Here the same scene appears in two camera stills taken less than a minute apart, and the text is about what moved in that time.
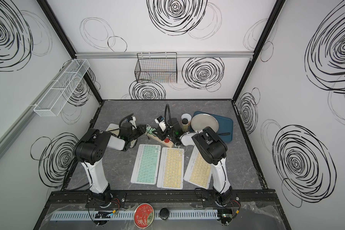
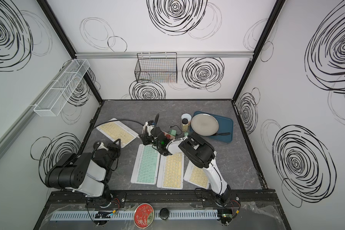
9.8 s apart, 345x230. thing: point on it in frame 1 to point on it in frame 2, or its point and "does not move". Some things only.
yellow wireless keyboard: (199, 170) does not move
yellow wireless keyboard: (170, 172) does not move
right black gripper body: (167, 133) to (149, 141)
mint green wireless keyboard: (145, 168) does not move
